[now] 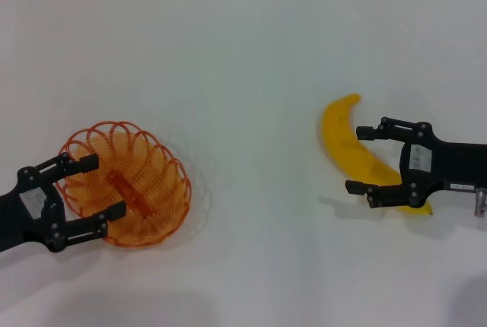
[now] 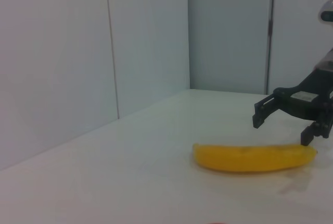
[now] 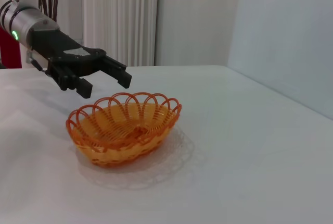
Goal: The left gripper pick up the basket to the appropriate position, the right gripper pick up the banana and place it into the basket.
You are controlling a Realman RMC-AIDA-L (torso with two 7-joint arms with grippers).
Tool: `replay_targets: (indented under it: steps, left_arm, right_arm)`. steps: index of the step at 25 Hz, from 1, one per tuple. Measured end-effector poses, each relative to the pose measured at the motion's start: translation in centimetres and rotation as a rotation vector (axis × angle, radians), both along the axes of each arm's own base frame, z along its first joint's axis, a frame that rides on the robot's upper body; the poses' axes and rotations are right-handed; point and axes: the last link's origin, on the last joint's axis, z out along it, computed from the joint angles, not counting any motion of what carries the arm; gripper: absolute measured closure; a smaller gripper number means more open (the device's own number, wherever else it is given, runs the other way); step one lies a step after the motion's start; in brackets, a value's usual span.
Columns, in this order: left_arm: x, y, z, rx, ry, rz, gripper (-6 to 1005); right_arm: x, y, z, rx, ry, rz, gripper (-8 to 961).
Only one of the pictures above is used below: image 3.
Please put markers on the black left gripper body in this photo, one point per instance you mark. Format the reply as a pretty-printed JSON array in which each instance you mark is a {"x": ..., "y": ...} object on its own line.
[{"x": 59, "y": 47}]

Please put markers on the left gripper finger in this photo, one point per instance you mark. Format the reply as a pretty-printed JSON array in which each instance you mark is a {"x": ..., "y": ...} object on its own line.
[
  {"x": 70, "y": 82},
  {"x": 118, "y": 74}
]

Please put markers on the orange woven plastic basket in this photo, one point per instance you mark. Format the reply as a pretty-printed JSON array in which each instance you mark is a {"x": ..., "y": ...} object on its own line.
[{"x": 117, "y": 146}]

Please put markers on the red panel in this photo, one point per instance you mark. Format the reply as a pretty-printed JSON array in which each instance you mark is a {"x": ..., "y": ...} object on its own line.
[{"x": 9, "y": 52}]

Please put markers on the white ribbed radiator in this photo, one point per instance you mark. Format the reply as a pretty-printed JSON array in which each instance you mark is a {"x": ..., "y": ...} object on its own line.
[{"x": 119, "y": 18}]

